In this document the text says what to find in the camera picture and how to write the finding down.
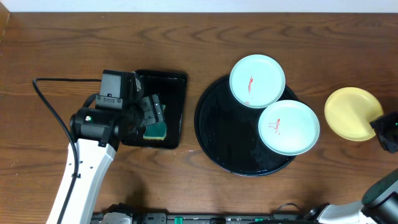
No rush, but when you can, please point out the green yellow sponge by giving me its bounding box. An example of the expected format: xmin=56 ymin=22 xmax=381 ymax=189
xmin=143 ymin=121 xmax=167 ymax=141

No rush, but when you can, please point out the yellow plate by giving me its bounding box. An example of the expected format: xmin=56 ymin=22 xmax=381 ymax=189
xmin=324 ymin=87 xmax=384 ymax=142

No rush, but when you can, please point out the light blue plate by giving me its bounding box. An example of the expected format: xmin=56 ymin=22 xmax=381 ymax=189
xmin=229 ymin=54 xmax=285 ymax=109
xmin=258 ymin=100 xmax=320 ymax=156

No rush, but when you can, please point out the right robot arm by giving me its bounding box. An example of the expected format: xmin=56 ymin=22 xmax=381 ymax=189
xmin=304 ymin=111 xmax=397 ymax=224

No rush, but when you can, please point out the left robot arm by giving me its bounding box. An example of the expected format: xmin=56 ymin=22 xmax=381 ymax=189
xmin=47 ymin=95 xmax=164 ymax=223

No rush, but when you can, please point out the black rectangular tray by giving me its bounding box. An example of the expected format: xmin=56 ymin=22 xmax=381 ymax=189
xmin=121 ymin=70 xmax=187 ymax=149

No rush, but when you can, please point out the black round tray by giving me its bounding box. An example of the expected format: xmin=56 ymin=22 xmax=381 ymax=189
xmin=194 ymin=75 xmax=295 ymax=177

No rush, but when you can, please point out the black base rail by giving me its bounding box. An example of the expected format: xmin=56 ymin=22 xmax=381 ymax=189
xmin=90 ymin=203 xmax=311 ymax=224

